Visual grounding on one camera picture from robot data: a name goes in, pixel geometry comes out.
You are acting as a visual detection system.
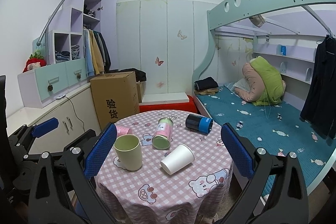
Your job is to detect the cream low cabinet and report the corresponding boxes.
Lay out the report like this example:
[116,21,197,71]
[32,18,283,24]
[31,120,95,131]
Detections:
[7,83,101,154]

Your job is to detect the pink checkered tablecloth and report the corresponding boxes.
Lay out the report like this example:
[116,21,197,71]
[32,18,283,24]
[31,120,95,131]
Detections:
[95,110,233,223]

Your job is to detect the pink cylinder can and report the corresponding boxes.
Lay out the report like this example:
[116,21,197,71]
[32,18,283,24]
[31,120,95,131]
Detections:
[116,124,132,138]

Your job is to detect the black blue can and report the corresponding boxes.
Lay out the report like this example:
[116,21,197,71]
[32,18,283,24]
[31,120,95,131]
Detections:
[185,113,214,135]

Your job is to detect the folded dark clothes pile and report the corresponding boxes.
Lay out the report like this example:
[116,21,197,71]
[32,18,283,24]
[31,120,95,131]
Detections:
[194,77,219,95]

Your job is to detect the black clothes on box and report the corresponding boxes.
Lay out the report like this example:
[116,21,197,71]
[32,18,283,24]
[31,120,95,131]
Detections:
[119,68,147,82]

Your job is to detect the small cardboard box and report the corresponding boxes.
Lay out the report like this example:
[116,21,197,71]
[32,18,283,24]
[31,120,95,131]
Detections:
[137,81,146,103]

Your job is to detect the white board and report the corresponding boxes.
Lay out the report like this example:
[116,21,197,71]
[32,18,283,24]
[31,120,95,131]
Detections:
[140,92,189,105]

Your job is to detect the white pillow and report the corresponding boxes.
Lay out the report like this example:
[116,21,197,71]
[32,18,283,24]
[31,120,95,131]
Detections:
[234,78,251,94]

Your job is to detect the green pink cookie can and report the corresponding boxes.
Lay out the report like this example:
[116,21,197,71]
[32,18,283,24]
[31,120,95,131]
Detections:
[152,117,174,150]

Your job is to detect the hanging clothes row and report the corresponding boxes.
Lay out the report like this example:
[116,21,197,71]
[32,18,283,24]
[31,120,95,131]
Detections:
[83,27,111,77]

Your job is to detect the grey bag under bunk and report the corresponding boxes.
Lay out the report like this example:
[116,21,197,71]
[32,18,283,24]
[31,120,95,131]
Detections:
[249,14,266,28]

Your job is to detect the large cardboard box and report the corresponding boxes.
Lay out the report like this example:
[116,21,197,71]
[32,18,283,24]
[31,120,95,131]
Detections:
[90,72,139,128]

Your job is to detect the white paper cup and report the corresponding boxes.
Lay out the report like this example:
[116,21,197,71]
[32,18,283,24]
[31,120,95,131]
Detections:
[160,144,195,175]

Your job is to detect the red ottoman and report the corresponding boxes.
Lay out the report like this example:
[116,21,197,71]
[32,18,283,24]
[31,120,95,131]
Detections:
[139,96,198,113]

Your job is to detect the green pink rolled duvet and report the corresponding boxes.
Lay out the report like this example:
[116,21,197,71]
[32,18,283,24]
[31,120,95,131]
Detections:
[238,56,286,106]

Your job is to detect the hanging dark garment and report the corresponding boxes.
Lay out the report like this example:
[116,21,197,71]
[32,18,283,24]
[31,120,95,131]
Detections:
[300,35,335,139]

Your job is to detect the red strawberry plush toy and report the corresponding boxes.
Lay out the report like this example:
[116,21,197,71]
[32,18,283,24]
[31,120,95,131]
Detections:
[23,50,47,73]

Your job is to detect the small blue box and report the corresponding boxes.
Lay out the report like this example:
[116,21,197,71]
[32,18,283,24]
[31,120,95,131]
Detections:
[280,45,286,56]

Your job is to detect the teal candy pattern mattress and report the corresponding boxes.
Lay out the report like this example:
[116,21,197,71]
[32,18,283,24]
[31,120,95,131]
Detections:
[197,86,335,193]

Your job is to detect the teal bunk bed frame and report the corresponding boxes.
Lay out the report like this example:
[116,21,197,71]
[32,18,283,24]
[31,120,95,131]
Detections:
[192,0,335,113]

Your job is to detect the pale green ceramic cup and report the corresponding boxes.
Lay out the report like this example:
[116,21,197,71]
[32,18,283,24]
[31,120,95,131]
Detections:
[114,134,142,172]

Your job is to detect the black power cable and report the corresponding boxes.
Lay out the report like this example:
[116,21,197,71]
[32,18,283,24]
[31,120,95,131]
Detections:
[63,96,86,132]

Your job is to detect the purple staircase shelf unit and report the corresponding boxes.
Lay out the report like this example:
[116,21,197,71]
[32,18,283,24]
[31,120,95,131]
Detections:
[33,0,119,72]

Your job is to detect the teal drawer cabinet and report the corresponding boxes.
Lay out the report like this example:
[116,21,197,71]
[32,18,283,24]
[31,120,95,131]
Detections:
[18,59,87,109]

